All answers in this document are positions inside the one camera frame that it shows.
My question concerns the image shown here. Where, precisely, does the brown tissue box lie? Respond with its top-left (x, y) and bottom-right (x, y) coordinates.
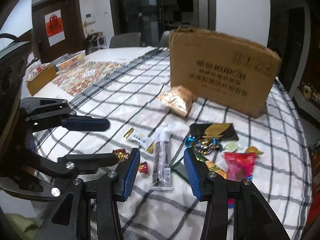
top-left (27, 64), bottom-right (57, 96)

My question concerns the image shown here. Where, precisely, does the plastic food container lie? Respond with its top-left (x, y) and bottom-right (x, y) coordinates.
top-left (56, 50), bottom-right (86, 72)

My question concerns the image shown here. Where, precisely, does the white shelf rack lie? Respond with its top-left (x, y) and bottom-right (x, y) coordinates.
top-left (86, 31), bottom-right (107, 51)

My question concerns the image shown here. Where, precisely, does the pink hawthorn snack bag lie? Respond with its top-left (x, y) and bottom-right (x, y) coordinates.
top-left (222, 151), bottom-right (257, 209)

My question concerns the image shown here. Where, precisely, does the brown cardboard box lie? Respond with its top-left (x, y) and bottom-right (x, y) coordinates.
top-left (169, 28), bottom-right (281, 118)

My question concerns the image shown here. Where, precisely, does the green candy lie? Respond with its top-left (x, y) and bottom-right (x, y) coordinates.
top-left (223, 141), bottom-right (244, 152)

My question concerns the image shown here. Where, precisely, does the green cracker snack packet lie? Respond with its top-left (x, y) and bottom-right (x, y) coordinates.
top-left (171, 150), bottom-right (228, 183)

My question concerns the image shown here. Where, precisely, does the black gold snack packet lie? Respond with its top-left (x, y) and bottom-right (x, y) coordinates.
top-left (189, 123), bottom-right (239, 141)

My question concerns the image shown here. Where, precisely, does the floral patterned placemat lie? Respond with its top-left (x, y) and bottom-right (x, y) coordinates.
top-left (52, 61), bottom-right (123, 96)

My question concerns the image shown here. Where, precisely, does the checkered white tablecloth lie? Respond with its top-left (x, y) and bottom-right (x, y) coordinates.
top-left (35, 49), bottom-right (312, 239)

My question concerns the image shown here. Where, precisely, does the white gold candy packet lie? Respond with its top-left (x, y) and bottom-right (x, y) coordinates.
top-left (124, 127), bottom-right (154, 153)

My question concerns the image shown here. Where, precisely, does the yellow orange jelly snack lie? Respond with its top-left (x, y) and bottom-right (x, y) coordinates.
top-left (245, 146), bottom-right (263, 155)

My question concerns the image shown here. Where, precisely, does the red fu door poster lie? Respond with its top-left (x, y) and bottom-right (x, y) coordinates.
top-left (44, 9), bottom-right (66, 47)

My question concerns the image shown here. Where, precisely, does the clear dark stick packet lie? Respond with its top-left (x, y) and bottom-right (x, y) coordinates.
top-left (150, 126), bottom-right (173, 191)

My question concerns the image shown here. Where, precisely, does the red gold small candy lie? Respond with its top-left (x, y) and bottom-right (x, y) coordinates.
top-left (112, 148), bottom-right (129, 161)

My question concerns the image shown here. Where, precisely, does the blue foil candy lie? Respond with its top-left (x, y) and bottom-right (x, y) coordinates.
top-left (184, 135), bottom-right (222, 155)

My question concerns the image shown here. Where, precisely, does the dark glass sliding door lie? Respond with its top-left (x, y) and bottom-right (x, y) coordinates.
top-left (110, 0), bottom-right (216, 47)

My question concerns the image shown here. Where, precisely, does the grey dining chair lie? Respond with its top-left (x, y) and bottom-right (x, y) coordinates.
top-left (158, 30), bottom-right (170, 48)
top-left (109, 32), bottom-right (142, 48)

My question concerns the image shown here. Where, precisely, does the tan fortune biscuit packet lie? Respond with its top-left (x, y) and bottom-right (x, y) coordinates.
top-left (157, 86), bottom-right (196, 117)

